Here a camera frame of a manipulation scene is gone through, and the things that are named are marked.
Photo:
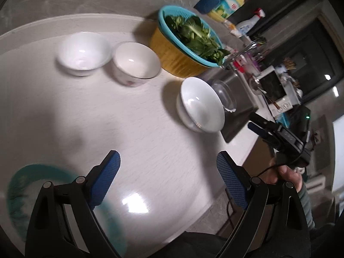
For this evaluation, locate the small white bowl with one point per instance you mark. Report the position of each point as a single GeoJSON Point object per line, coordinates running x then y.
{"type": "Point", "coordinates": [83, 52]}

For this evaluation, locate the metal faucet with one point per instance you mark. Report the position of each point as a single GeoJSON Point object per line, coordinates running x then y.
{"type": "Point", "coordinates": [243, 52]}

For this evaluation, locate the white microwave oven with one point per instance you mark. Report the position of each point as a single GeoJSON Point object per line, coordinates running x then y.
{"type": "Point", "coordinates": [276, 91]}

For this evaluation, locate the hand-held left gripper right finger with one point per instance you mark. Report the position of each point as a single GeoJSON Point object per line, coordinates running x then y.
{"type": "Point", "coordinates": [232, 180]}

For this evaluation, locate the person's right hand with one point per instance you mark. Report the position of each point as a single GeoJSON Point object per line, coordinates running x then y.
{"type": "Point", "coordinates": [289, 176]}

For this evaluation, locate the yellow detergent bottle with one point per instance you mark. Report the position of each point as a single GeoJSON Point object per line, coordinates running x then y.
{"type": "Point", "coordinates": [228, 5]}

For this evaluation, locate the leafy green vegetables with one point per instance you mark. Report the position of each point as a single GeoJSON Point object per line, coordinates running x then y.
{"type": "Point", "coordinates": [193, 36]}

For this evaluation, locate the blue cup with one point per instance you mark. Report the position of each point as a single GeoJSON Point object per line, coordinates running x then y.
{"type": "Point", "coordinates": [207, 2]}

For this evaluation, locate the teal floral plate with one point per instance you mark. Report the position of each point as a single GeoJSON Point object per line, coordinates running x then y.
{"type": "Point", "coordinates": [20, 193]}

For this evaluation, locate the person's right forearm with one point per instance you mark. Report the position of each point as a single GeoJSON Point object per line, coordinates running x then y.
{"type": "Point", "coordinates": [306, 207]}

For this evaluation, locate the clear glass bowl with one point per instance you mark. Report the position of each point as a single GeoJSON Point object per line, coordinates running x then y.
{"type": "Point", "coordinates": [224, 96]}

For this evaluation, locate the white spray bottle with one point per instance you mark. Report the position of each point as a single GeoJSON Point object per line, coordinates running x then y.
{"type": "Point", "coordinates": [248, 24]}

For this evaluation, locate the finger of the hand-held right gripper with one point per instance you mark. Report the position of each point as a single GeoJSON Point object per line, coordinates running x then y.
{"type": "Point", "coordinates": [263, 121]}
{"type": "Point", "coordinates": [259, 129]}

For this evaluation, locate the large white bowl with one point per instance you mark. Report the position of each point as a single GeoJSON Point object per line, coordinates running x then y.
{"type": "Point", "coordinates": [203, 107]}

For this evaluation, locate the teal plastic colander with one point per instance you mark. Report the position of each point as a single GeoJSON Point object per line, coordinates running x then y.
{"type": "Point", "coordinates": [162, 21]}

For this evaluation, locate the brown-rimmed floral bowl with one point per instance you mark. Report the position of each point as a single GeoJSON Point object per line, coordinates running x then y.
{"type": "Point", "coordinates": [135, 61]}

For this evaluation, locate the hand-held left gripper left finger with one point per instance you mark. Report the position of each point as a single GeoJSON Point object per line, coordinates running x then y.
{"type": "Point", "coordinates": [104, 180]}

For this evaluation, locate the stainless steel sink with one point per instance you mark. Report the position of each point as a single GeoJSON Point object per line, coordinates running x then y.
{"type": "Point", "coordinates": [240, 123]}

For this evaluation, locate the yellow plastic basin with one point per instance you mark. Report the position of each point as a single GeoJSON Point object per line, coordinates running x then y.
{"type": "Point", "coordinates": [172, 56]}

